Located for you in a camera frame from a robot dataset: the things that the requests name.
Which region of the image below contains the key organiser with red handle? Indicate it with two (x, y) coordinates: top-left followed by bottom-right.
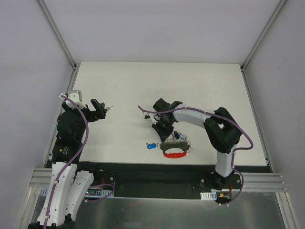
(159, 139), (193, 159)

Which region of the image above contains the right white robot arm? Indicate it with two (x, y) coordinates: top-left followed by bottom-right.
(148, 98), (242, 190)

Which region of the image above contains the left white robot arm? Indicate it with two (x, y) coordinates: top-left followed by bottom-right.
(28, 94), (108, 229)

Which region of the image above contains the key with black tag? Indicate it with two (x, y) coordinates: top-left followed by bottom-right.
(172, 131), (185, 141)

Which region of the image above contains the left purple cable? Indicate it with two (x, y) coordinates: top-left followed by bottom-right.
(42, 94), (115, 226)

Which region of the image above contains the purple cable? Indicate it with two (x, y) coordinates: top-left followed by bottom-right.
(42, 94), (115, 226)
(138, 104), (254, 207)

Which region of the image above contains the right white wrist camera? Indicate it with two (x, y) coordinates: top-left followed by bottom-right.
(144, 113), (158, 124)

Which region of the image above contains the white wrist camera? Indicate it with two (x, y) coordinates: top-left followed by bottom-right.
(59, 90), (85, 109)
(144, 113), (158, 124)

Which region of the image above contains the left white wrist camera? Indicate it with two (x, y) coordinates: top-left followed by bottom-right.
(59, 90), (85, 109)

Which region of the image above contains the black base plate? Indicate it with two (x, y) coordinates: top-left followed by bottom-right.
(46, 161), (272, 198)

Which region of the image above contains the right white cable duct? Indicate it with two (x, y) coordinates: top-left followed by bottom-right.
(200, 192), (217, 201)

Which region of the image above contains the white cable duct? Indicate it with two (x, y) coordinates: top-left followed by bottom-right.
(200, 192), (217, 201)
(39, 188), (114, 198)

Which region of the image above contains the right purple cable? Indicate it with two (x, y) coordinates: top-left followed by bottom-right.
(138, 104), (254, 207)

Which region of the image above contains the left white cable duct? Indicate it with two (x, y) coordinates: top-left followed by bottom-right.
(39, 188), (114, 198)

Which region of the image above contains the left aluminium frame post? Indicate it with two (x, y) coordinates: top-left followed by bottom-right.
(35, 0), (81, 70)

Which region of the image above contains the aluminium frame post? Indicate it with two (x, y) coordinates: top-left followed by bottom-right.
(35, 0), (81, 70)
(240, 0), (290, 71)

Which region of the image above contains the right aluminium frame post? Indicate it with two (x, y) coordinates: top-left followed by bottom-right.
(240, 0), (290, 71)

